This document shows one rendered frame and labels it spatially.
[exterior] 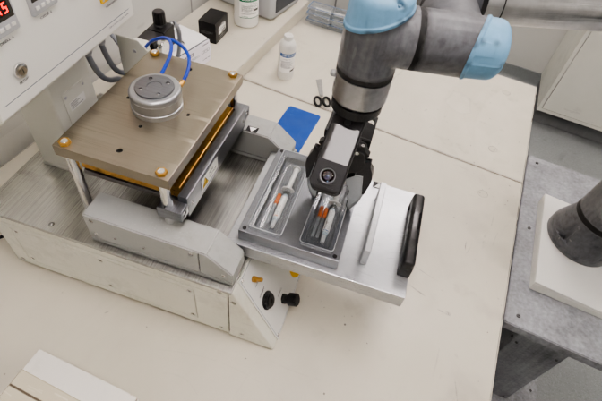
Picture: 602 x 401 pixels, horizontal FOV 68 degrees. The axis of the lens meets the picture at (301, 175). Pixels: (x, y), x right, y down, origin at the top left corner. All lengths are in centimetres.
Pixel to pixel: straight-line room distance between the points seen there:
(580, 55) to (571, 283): 175
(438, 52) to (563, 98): 232
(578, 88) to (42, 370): 263
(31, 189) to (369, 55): 64
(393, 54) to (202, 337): 61
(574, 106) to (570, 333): 193
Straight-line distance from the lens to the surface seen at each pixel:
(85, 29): 79
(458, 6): 59
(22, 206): 90
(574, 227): 116
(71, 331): 95
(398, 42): 54
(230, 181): 86
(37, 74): 73
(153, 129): 71
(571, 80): 280
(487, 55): 57
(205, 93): 76
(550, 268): 114
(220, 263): 70
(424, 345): 95
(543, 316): 110
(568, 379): 202
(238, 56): 143
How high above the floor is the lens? 158
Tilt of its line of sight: 47 degrees down
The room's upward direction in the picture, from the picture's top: 9 degrees clockwise
